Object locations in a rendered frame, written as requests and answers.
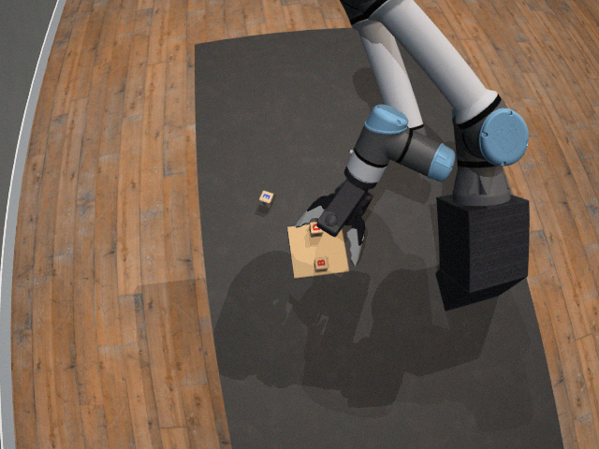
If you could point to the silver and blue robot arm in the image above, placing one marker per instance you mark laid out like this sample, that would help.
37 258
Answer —
496 133

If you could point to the wooden letter block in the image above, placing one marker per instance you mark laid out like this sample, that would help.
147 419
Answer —
320 264
266 199
315 231

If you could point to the tan mat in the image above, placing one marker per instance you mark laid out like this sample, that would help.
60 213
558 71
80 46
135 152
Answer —
305 249

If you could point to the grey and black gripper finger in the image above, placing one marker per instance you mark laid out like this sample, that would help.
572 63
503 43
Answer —
315 211
356 236

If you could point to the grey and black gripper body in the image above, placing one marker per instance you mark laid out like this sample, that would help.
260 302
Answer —
364 203

